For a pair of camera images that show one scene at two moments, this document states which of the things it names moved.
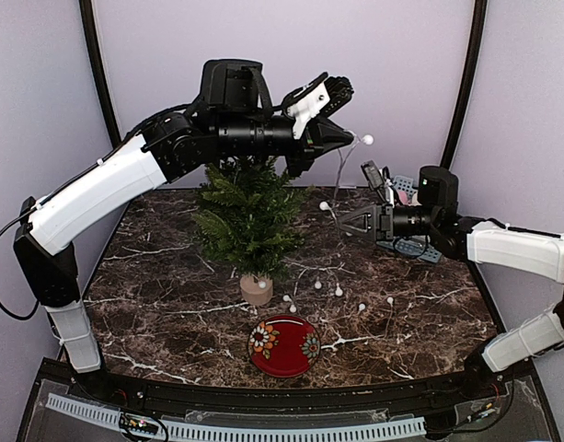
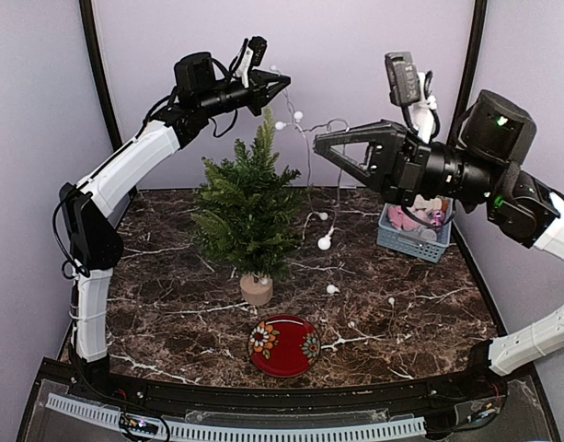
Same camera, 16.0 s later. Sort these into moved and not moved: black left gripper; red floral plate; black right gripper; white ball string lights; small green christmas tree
Moved: white ball string lights; black left gripper; black right gripper
Not moved: red floral plate; small green christmas tree
